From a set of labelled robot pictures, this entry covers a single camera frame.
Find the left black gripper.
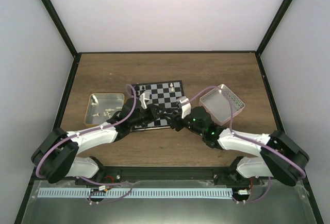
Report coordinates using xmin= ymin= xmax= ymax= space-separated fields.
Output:
xmin=130 ymin=104 xmax=166 ymax=127

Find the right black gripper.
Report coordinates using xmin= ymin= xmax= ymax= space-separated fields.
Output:
xmin=163 ymin=108 xmax=205 ymax=136

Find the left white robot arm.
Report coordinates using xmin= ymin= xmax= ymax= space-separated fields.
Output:
xmin=31 ymin=98 xmax=166 ymax=185

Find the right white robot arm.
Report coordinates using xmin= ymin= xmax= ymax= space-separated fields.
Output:
xmin=167 ymin=107 xmax=309 ymax=186

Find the white chess piece in tin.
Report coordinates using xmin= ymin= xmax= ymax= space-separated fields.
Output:
xmin=91 ymin=95 xmax=98 ymax=106

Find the black and silver chessboard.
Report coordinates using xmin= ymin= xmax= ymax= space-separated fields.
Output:
xmin=133 ymin=80 xmax=184 ymax=131

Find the gold metal tin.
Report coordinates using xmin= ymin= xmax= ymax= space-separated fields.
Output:
xmin=84 ymin=93 xmax=125 ymax=127

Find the pink embossed metal tin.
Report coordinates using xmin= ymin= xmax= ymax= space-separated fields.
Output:
xmin=199 ymin=84 xmax=245 ymax=125

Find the metal sheet cover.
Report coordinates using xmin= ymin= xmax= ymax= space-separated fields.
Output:
xmin=22 ymin=181 xmax=316 ymax=223

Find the light blue slotted strip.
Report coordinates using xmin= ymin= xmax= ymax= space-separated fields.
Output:
xmin=37 ymin=187 xmax=233 ymax=199

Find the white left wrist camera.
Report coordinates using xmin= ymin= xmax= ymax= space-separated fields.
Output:
xmin=139 ymin=92 xmax=150 ymax=109

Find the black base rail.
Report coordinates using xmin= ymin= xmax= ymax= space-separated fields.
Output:
xmin=32 ymin=166 xmax=306 ymax=186

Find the black enclosure frame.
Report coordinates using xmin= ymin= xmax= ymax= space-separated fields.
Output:
xmin=14 ymin=0 xmax=324 ymax=224

